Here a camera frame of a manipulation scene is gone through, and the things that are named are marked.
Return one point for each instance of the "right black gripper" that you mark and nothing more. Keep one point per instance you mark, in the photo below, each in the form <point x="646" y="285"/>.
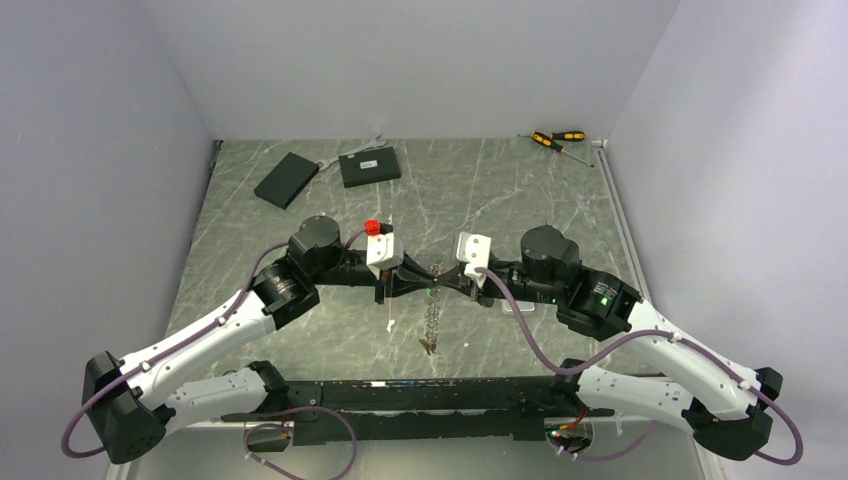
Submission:
<point x="455" y="277"/>

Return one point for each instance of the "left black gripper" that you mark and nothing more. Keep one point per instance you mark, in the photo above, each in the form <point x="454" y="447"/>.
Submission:
<point x="399" y="282"/>

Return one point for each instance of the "large metal keyring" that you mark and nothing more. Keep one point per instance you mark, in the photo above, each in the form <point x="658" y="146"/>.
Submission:
<point x="431" y="320"/>

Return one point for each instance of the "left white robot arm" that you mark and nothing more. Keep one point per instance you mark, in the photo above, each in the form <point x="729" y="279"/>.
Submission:
<point x="135" y="401"/>

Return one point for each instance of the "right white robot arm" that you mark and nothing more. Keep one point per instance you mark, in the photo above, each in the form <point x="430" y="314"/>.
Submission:
<point x="650" y="367"/>

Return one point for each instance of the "white smartphone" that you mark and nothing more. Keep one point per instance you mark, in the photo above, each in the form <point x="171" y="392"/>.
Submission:
<point x="522" y="306"/>

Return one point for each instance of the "black box with label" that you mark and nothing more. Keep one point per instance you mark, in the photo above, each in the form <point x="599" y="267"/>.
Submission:
<point x="369" y="167"/>

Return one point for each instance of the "silver wrench at back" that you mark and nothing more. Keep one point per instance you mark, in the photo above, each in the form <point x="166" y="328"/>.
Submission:
<point x="374" y="143"/>

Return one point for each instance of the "black flat box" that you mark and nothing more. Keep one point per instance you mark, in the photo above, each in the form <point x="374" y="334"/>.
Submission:
<point x="286" y="180"/>

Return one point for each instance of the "yellow black screwdriver front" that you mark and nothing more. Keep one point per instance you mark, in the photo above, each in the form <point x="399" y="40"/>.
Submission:
<point x="560" y="148"/>

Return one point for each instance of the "yellow black screwdriver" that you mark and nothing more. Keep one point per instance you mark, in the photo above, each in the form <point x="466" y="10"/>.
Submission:
<point x="560" y="148"/>
<point x="567" y="136"/>

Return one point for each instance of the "yellow black screwdriver rear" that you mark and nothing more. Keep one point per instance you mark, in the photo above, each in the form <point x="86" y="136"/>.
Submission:
<point x="567" y="136"/>

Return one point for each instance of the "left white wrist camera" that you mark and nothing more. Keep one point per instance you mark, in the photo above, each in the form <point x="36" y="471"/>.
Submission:
<point x="384" y="248"/>

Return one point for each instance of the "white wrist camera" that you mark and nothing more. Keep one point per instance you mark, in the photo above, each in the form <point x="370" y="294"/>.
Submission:
<point x="384" y="248"/>
<point x="473" y="251"/>

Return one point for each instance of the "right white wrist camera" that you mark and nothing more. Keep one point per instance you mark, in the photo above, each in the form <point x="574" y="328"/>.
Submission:
<point x="473" y="251"/>

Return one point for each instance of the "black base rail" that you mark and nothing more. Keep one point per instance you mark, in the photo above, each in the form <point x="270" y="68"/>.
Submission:
<point x="520" y="408"/>

